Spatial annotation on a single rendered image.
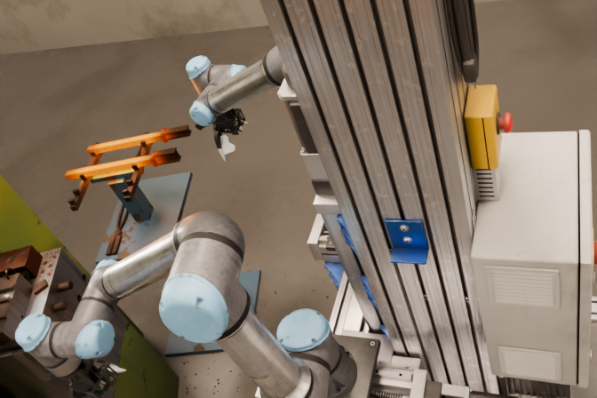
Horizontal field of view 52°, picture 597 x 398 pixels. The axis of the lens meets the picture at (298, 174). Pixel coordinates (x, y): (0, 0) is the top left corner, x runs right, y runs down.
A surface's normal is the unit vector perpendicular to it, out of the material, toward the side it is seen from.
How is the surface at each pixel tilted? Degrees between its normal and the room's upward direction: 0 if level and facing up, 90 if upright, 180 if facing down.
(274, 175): 0
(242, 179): 0
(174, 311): 83
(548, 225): 0
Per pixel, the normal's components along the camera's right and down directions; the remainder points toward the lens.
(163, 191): -0.29, -0.69
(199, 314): -0.20, 0.62
